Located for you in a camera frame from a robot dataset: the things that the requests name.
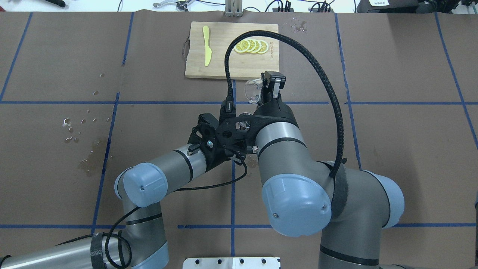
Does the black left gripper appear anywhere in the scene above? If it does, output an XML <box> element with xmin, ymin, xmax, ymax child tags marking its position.
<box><xmin>190</xmin><ymin>114</ymin><xmax>220</xmax><ymax>144</ymax></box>

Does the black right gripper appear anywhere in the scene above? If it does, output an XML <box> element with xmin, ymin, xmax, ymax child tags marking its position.
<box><xmin>254</xmin><ymin>71</ymin><xmax>299</xmax><ymax>129</ymax></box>

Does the clear glass measuring cup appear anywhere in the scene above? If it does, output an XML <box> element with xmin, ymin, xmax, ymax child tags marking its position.
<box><xmin>244</xmin><ymin>78</ymin><xmax>263</xmax><ymax>104</ymax></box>

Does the steel jigger cup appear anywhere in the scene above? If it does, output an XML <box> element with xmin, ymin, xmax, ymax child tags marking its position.
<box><xmin>236</xmin><ymin>112</ymin><xmax>253</xmax><ymax>131</ymax></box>

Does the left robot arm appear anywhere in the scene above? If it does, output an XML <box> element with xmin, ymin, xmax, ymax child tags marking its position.
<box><xmin>1</xmin><ymin>114</ymin><xmax>228</xmax><ymax>269</ymax></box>

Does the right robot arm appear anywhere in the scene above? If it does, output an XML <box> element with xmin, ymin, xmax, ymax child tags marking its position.
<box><xmin>255</xmin><ymin>121</ymin><xmax>405</xmax><ymax>269</ymax></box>

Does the bamboo cutting board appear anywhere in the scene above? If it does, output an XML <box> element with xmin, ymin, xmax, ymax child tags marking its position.
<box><xmin>185</xmin><ymin>21</ymin><xmax>280</xmax><ymax>80</ymax></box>

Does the lemon slice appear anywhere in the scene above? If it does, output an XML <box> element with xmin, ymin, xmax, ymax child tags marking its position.
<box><xmin>245</xmin><ymin>38</ymin><xmax>258</xmax><ymax>53</ymax></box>
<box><xmin>233</xmin><ymin>39</ymin><xmax>250</xmax><ymax>53</ymax></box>
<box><xmin>250</xmin><ymin>39</ymin><xmax>261</xmax><ymax>53</ymax></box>
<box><xmin>256</xmin><ymin>40</ymin><xmax>269</xmax><ymax>55</ymax></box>

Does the lemon slice nearest front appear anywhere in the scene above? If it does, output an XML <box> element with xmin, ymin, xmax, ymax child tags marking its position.
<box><xmin>233</xmin><ymin>39</ymin><xmax>250</xmax><ymax>53</ymax></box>

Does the yellow plastic knife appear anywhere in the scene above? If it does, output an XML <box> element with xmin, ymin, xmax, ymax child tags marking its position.
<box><xmin>202</xmin><ymin>25</ymin><xmax>212</xmax><ymax>67</ymax></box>

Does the black box with label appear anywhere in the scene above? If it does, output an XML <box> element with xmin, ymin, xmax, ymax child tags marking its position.
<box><xmin>356</xmin><ymin>0</ymin><xmax>419</xmax><ymax>13</ymax></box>

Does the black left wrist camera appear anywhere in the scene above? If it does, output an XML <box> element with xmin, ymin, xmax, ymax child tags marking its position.
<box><xmin>187</xmin><ymin>114</ymin><xmax>234</xmax><ymax>172</ymax></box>

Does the aluminium frame post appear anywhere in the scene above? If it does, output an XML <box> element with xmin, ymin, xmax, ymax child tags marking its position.
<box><xmin>225</xmin><ymin>0</ymin><xmax>243</xmax><ymax>17</ymax></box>

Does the black right camera cable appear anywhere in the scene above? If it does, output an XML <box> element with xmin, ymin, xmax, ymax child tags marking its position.
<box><xmin>223</xmin><ymin>31</ymin><xmax>346</xmax><ymax>178</ymax></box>

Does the black camera cable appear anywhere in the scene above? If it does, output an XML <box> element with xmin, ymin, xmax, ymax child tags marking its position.
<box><xmin>223</xmin><ymin>31</ymin><xmax>346</xmax><ymax>178</ymax></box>
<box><xmin>56</xmin><ymin>159</ymin><xmax>249</xmax><ymax>269</ymax></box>

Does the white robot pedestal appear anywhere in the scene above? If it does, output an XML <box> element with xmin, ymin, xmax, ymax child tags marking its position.
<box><xmin>182</xmin><ymin>257</ymin><xmax>281</xmax><ymax>269</ymax></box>

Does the black left camera cable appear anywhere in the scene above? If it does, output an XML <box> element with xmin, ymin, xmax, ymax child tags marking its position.
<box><xmin>56</xmin><ymin>159</ymin><xmax>249</xmax><ymax>269</ymax></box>

